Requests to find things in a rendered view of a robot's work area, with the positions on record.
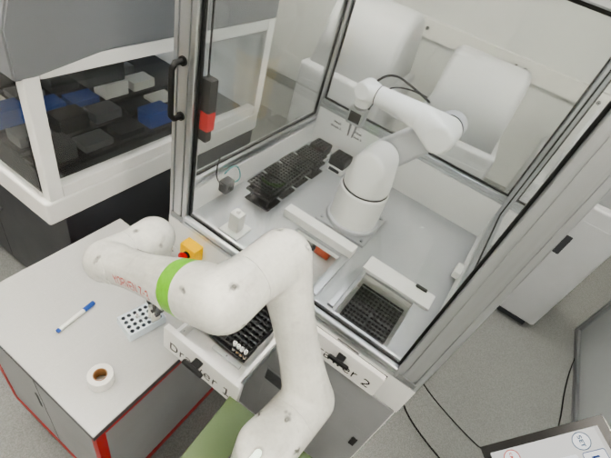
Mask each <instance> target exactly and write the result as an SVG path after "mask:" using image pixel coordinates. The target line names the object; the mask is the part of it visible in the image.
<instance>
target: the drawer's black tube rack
mask: <svg viewBox="0 0 611 458"><path fill-rule="evenodd" d="M272 332H273V327H272V324H271V320H270V316H269V313H268V310H267V307H266V305H265V306H264V307H263V308H262V309H261V310H260V311H259V312H258V313H257V314H256V315H255V316H254V317H253V318H252V319H251V320H250V321H249V322H248V323H247V324H246V325H245V326H244V327H243V328H242V329H240V330H239V331H237V332H235V333H233V334H229V335H227V336H229V337H230V338H232V339H233V340H234V341H237V343H238V344H241V346H243V347H244V348H245V350H248V352H249V355H248V356H247V357H246V359H245V360H243V355H242V357H240V356H239V353H238V354H236V353H235V351H232V347H231V346H230V345H229V344H227V343H226V342H225V341H223V340H222V339H221V338H220V337H218V336H217V335H211V334H208V335H209V336H211V337H212V338H213V339H214V340H216V341H217V342H218V343H219V344H221V345H222V346H223V347H224V348H225V349H226V350H227V351H228V352H230V353H231V354H232V355H234V356H235V357H236V358H237V359H239V360H240V361H241V362H242V363H244V362H245V361H246V360H247V359H248V358H249V357H250V356H251V355H252V354H253V352H254V351H255V350H256V349H257V348H258V347H259V346H260V345H261V344H262V343H263V341H264V340H265V339H266V338H267V337H268V336H269V335H270V334H271V333H272Z"/></svg>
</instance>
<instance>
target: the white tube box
mask: <svg viewBox="0 0 611 458"><path fill-rule="evenodd" d="M136 313H139V318H135V314H136ZM117 323H118V325H119V326H120V328H121V329H122V331H123V332H124V333H125V335H126V337H127V338H128V339H129V341H130V342H132V341H134V340H135V339H137V338H139V337H140V336H142V335H144V334H147V333H148V332H150V331H152V330H154V329H155V328H156V327H158V326H160V325H162V324H164V323H165V315H164V313H161V318H160V319H159V320H157V321H155V322H153V323H152V322H151V318H148V303H144V304H141V305H139V306H137V307H136V308H134V309H132V310H131V311H129V312H127V313H125V314H122V315H120V316H118V317H117Z"/></svg>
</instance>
